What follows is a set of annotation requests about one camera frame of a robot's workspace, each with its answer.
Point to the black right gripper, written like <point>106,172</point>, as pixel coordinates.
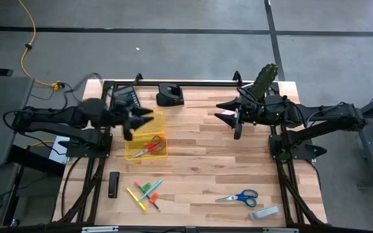
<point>249,113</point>

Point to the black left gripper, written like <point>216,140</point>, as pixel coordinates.
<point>120,116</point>

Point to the white rectangular eraser block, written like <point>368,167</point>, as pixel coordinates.
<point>230,112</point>

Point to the teal pen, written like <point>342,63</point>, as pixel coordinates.
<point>151,190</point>

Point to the orange eraser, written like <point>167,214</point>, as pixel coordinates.
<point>153,197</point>

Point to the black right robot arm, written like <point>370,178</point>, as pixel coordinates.
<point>329,113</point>

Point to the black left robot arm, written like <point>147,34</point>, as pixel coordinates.
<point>53,118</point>

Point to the yellow transparent pencil case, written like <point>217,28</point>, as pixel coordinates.
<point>159,126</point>

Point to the black desk calculator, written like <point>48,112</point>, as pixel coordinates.
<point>131,95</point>

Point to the black tape dispenser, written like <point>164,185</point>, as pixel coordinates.
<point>170,98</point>

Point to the green cactus plant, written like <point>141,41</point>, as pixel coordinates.
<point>265,77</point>

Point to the black pen with red cap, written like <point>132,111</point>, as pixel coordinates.
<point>137,184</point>

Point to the black stapler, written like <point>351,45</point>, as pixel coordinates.
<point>114,184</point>

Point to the yellow pen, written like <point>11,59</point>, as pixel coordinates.
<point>137,199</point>

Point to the white flat box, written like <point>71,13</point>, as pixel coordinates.
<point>58,152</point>

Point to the grey stapler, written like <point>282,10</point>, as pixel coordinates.
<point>265,212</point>

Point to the grey desk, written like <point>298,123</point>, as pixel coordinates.
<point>5,139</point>

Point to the grey metal stand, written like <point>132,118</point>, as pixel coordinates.
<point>368,149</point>

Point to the silver metal bracket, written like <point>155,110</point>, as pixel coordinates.
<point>280,230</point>
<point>99,229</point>

